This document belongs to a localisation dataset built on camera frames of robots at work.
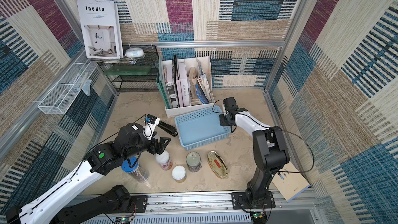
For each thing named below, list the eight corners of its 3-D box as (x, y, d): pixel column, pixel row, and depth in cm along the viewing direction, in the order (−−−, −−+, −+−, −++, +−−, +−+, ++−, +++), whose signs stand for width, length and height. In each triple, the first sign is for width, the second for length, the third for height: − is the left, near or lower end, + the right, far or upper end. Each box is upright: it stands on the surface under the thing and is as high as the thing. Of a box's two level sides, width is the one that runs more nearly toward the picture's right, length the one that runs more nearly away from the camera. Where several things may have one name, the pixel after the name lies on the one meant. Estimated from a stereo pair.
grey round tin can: (187, 172, 83) (185, 166, 76) (187, 158, 88) (186, 151, 81) (201, 172, 83) (201, 166, 76) (201, 158, 88) (201, 151, 81)
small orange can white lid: (173, 182, 82) (170, 178, 76) (174, 169, 86) (172, 165, 80) (186, 182, 82) (184, 178, 76) (186, 169, 86) (185, 165, 80)
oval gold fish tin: (219, 181, 82) (219, 178, 78) (204, 157, 90) (204, 154, 86) (229, 174, 84) (230, 171, 80) (214, 151, 92) (215, 148, 88)
